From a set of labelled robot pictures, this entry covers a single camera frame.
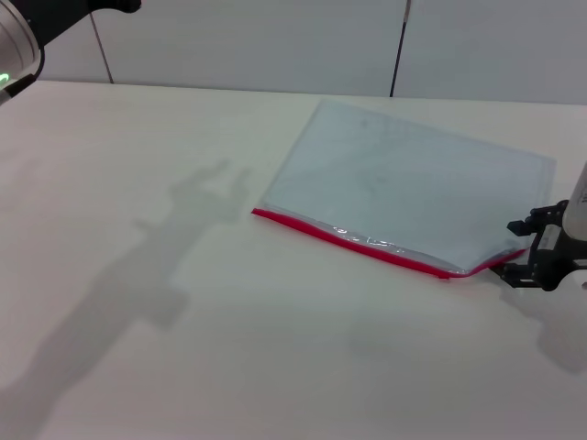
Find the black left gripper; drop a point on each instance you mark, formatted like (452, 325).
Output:
(82, 11)

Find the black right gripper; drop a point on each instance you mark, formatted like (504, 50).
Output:
(555, 261)

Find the small red zipper slider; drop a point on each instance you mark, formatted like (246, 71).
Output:
(442, 275)

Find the clear document bag red zipper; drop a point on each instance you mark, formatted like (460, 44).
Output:
(403, 183)

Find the thin black vertical rod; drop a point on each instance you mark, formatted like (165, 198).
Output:
(398, 55)

